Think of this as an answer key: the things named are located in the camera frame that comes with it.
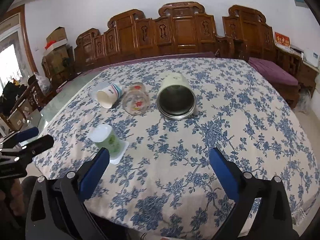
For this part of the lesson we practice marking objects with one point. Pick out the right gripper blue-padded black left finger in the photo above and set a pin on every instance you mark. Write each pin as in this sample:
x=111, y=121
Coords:
x=56, y=208

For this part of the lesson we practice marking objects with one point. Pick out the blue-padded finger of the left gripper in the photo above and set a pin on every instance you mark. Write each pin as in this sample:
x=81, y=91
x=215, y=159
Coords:
x=27, y=134

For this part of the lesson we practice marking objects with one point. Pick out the green plastic yogurt cup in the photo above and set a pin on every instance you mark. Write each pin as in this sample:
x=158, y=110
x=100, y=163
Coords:
x=104, y=136

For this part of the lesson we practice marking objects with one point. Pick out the white striped paper cup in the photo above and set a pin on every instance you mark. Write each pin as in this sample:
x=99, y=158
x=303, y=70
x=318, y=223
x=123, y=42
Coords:
x=109, y=95

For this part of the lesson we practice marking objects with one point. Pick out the dark wooden side chair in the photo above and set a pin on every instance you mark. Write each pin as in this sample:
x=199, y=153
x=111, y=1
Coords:
x=19, y=101

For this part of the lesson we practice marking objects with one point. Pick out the clear plastic bag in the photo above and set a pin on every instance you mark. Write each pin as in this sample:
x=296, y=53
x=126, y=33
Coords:
x=43, y=83

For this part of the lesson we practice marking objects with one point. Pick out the stacked cardboard boxes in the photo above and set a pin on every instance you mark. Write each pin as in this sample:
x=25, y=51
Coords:
x=57, y=61

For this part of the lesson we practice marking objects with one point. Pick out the clear glass with red fish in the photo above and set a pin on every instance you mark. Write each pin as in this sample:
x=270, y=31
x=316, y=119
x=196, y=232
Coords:
x=136, y=99

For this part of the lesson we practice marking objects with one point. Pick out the blue floral white tablecloth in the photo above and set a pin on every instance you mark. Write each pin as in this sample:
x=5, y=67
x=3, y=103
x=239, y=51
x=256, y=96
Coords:
x=164, y=183

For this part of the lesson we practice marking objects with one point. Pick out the purple armchair cushion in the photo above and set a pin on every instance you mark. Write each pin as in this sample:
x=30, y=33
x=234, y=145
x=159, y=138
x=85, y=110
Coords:
x=272, y=72

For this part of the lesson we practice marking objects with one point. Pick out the cream insulated steel mug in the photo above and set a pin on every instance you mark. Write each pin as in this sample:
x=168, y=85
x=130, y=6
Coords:
x=176, y=99

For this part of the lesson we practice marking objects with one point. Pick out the wooden side cabinet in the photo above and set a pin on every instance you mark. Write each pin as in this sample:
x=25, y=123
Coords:
x=295, y=66

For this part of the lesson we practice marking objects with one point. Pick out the purple sofa cushion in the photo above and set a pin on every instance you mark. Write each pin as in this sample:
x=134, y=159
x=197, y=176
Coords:
x=176, y=56

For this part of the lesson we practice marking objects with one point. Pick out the red desk calendar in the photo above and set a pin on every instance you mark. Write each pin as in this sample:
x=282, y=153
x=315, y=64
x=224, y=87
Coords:
x=282, y=40

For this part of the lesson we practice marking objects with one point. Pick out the carved wooden armchair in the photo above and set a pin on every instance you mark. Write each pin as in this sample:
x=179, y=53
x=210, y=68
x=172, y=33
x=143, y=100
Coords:
x=248, y=27

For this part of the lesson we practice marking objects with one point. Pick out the carved wooden long sofa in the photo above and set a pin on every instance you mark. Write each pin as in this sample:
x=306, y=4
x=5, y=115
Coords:
x=181, y=28

